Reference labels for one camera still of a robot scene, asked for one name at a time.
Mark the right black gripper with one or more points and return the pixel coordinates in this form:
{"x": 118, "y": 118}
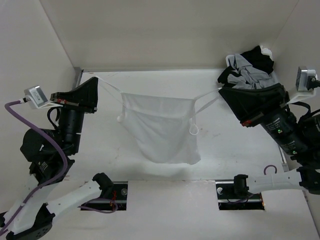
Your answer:
{"x": 247, "y": 103}

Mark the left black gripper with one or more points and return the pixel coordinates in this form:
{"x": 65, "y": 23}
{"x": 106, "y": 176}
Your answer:
{"x": 85, "y": 97}

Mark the white tank top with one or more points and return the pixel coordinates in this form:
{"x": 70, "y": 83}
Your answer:
{"x": 163, "y": 122}

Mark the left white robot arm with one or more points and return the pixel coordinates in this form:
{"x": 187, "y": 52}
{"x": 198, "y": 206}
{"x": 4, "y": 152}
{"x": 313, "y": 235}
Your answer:
{"x": 49, "y": 152}

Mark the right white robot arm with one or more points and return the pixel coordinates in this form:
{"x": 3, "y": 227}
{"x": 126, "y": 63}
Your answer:
{"x": 298, "y": 138}

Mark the grey tank top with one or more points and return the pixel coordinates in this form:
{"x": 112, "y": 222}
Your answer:
{"x": 251, "y": 78}

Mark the black tank top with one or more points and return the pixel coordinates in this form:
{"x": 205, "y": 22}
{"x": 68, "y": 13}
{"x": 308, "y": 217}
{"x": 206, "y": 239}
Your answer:
{"x": 259, "y": 60}

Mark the black garment at basket front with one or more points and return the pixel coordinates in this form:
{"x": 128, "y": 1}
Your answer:
{"x": 223, "y": 78}

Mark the white plastic basket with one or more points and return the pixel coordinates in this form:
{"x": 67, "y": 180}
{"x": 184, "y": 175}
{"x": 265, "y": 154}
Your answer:
{"x": 231, "y": 61}

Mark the white garment behind pile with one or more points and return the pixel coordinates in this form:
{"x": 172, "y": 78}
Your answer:
{"x": 266, "y": 51}

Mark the left metal table rail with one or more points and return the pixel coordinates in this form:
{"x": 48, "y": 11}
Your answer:
{"x": 78, "y": 75}

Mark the metal table rail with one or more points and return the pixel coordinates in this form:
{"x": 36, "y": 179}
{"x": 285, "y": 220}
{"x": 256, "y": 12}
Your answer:
{"x": 78, "y": 75}
{"x": 284, "y": 161}

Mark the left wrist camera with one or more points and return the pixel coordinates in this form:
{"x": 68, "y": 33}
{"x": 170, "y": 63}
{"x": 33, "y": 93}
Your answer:
{"x": 36, "y": 97}

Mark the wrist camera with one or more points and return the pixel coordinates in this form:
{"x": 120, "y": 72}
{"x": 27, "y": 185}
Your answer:
{"x": 305, "y": 85}
{"x": 36, "y": 97}

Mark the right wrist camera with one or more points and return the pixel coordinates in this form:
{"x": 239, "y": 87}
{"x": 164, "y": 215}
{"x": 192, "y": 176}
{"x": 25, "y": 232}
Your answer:
{"x": 305, "y": 85}

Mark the right metal table rail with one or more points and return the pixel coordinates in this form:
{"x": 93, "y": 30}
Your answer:
{"x": 284, "y": 161}

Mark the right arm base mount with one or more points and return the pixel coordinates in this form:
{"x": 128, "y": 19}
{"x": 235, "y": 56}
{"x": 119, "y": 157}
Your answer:
{"x": 229, "y": 200}

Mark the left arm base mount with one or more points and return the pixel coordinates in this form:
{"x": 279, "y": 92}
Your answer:
{"x": 115, "y": 201}

